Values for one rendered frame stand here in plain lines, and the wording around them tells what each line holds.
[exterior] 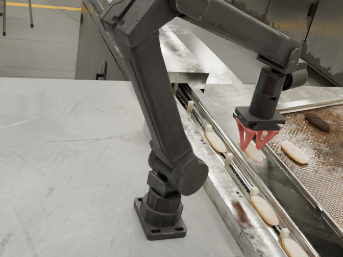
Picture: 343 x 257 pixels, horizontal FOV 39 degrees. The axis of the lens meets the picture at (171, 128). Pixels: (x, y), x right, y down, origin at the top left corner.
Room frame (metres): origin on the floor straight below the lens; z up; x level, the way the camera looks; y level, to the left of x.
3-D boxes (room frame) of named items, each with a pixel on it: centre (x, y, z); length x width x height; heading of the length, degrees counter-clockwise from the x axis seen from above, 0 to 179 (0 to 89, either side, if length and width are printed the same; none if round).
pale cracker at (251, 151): (1.00, -0.19, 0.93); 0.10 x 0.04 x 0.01; 25
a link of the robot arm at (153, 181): (0.83, -0.02, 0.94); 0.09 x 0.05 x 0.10; 137
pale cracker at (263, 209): (0.87, -0.24, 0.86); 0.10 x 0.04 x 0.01; 24
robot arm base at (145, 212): (0.81, -0.01, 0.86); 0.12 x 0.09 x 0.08; 24
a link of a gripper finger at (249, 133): (0.99, -0.18, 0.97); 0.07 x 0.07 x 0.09; 25
